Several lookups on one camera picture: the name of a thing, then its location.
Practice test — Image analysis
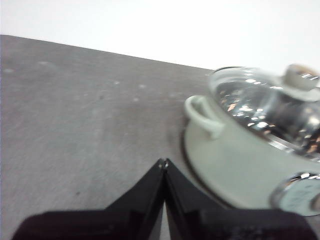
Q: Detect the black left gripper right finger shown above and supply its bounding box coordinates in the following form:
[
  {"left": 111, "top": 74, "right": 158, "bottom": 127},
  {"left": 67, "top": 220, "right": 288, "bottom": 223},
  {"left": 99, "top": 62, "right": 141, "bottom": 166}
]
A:
[{"left": 163, "top": 157, "right": 320, "bottom": 240}]

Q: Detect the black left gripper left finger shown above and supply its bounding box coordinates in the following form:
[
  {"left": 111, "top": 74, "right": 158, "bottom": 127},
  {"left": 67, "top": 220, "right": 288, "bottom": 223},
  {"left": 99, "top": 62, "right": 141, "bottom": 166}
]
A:
[{"left": 11, "top": 157, "right": 165, "bottom": 240}]

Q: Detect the glass lid with green knob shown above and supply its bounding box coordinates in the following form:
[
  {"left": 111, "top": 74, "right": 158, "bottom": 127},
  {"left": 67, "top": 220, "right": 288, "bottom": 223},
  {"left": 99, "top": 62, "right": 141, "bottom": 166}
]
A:
[{"left": 206, "top": 63, "right": 320, "bottom": 164}]

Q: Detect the pale green electric pot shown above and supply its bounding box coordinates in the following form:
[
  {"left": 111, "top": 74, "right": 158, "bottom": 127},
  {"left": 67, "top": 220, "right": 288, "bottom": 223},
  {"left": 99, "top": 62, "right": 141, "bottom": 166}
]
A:
[{"left": 179, "top": 94, "right": 320, "bottom": 217}]

